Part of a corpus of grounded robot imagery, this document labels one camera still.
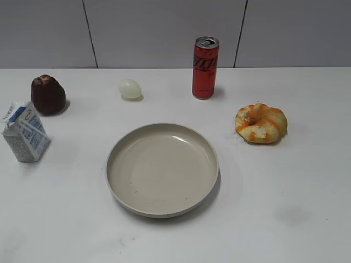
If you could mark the blue white milk carton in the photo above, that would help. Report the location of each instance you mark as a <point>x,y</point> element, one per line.
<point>24,132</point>

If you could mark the beige round plate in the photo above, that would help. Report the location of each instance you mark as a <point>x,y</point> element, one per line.
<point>161,170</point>

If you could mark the white egg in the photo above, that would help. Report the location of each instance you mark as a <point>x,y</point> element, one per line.
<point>129,89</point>

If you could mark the red soda can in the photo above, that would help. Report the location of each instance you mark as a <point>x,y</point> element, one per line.
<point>206,50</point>

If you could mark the orange glazed bagel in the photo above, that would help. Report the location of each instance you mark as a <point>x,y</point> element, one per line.
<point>260,124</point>

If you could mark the dark brown canele cake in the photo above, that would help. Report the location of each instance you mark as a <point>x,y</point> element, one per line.
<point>47,95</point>

